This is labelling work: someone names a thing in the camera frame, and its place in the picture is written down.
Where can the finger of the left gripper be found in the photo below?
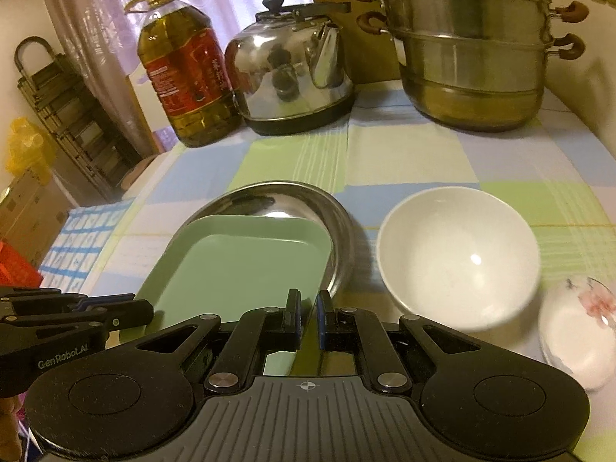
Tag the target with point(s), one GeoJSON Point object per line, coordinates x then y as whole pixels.
{"type": "Point", "coordinates": [21, 302]}

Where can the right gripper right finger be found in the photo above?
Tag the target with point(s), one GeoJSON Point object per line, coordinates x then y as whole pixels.
{"type": "Point", "coordinates": [361, 334]}

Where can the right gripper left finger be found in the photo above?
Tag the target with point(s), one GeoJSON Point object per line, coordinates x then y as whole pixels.
{"type": "Point", "coordinates": [257, 334]}

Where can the green square plastic plate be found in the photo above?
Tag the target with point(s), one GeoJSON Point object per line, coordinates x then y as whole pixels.
{"type": "Point", "coordinates": [227, 265]}

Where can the white ceramic bowl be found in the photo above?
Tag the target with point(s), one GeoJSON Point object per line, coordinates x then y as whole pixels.
{"type": "Point", "coordinates": [458, 256]}

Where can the small floral ceramic saucer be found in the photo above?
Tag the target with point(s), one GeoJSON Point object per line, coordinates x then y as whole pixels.
{"type": "Point", "coordinates": [577, 330]}

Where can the person's left hand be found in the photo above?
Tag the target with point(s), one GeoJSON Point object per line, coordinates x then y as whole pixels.
{"type": "Point", "coordinates": [10, 444]}

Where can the red plastic crate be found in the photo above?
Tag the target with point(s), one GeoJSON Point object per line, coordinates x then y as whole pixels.
{"type": "Point", "coordinates": [15, 271]}

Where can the blue white checked cloth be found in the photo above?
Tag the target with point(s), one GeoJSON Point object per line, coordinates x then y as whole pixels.
{"type": "Point", "coordinates": [76, 249]}

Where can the cardboard box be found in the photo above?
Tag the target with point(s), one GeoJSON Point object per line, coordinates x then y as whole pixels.
{"type": "Point", "coordinates": [32, 216]}

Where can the stainless steel oval plate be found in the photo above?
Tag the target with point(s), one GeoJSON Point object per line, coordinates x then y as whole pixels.
{"type": "Point", "coordinates": [294, 199]}

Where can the yellow plastic bag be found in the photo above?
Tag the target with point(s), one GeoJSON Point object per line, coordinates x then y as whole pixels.
{"type": "Point", "coordinates": [29, 149]}

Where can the checkered pastel tablecloth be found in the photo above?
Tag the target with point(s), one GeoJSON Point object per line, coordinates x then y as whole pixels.
{"type": "Point", "coordinates": [553, 171]}

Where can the dark folding rack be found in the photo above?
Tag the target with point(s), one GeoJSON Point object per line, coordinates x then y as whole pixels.
{"type": "Point", "coordinates": [77, 121]}

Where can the stainless steel kettle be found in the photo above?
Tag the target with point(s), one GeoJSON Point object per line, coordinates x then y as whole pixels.
{"type": "Point", "coordinates": [288, 70]}

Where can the cooking oil bottle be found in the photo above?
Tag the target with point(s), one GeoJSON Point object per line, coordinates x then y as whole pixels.
{"type": "Point", "coordinates": [183, 61]}

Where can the lilac window curtain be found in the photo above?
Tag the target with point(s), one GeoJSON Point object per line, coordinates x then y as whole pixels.
{"type": "Point", "coordinates": [101, 37]}

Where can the stainless steel steamer pot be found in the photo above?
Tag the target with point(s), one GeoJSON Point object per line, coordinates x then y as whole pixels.
{"type": "Point", "coordinates": [477, 65]}

